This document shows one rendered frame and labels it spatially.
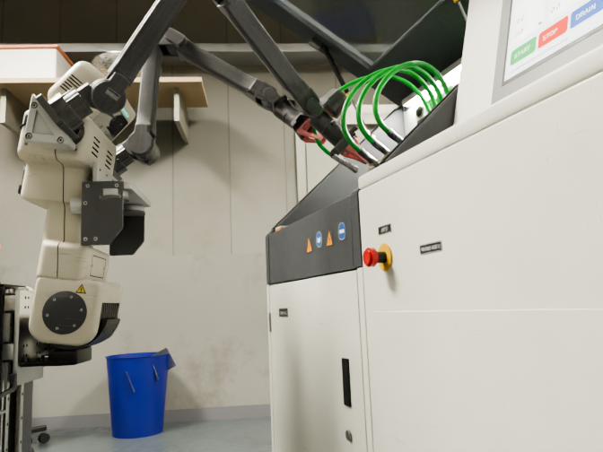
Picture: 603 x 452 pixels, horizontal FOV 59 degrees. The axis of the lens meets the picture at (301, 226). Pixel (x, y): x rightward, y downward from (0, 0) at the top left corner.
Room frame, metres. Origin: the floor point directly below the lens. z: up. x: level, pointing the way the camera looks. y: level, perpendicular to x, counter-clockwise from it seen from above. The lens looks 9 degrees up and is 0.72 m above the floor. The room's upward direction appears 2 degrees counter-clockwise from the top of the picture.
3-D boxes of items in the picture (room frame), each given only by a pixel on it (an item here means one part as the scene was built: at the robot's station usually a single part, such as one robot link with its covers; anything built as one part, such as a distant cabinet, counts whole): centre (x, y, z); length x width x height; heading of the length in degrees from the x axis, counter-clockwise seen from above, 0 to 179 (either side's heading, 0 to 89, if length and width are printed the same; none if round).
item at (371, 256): (0.99, -0.14, 0.80); 0.05 x 0.04 x 0.05; 20
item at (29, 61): (3.23, 1.68, 2.27); 0.43 x 0.36 x 0.24; 95
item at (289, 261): (1.42, -0.02, 0.87); 0.62 x 0.04 x 0.16; 20
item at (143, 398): (3.37, 1.03, 0.25); 0.43 x 0.39 x 0.50; 94
